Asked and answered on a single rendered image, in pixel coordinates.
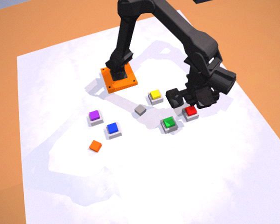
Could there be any blue button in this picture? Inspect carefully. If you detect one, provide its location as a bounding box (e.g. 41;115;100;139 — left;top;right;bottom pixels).
105;122;122;140

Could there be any red button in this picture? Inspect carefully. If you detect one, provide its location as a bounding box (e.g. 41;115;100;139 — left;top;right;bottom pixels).
182;106;199;122

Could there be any yellow button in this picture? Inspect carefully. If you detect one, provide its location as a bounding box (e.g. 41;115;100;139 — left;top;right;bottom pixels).
148;89;164;106

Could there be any purple button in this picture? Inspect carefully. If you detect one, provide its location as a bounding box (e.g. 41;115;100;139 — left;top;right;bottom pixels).
88;110;104;127

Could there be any green button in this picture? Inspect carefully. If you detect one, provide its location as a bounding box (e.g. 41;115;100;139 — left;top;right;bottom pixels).
160;116;178;134

